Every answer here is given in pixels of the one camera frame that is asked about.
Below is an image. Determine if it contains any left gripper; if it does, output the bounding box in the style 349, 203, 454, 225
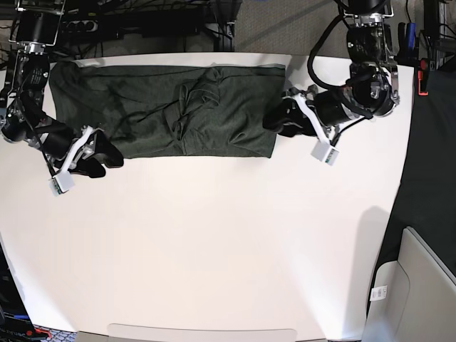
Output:
262, 85, 356, 138

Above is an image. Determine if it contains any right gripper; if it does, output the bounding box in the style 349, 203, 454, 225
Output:
38, 124, 124, 179

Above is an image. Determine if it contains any green long sleeve shirt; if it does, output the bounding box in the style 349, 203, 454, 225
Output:
49, 62, 285, 159

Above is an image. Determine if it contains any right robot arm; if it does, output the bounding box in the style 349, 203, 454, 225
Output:
1, 1, 124, 179

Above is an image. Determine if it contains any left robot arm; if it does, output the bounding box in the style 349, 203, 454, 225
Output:
263, 1, 400, 146

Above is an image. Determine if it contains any red clamp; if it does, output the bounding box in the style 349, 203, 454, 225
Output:
418, 58, 429, 96

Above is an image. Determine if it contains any grey plastic bin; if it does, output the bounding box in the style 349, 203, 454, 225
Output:
362, 227, 455, 341

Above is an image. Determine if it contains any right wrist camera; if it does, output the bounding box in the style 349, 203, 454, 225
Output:
49, 171, 75, 196

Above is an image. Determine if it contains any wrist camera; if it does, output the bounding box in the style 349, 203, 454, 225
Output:
49, 171, 75, 196
311, 141, 339, 166

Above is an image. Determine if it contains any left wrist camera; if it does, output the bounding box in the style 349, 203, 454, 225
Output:
311, 141, 339, 166

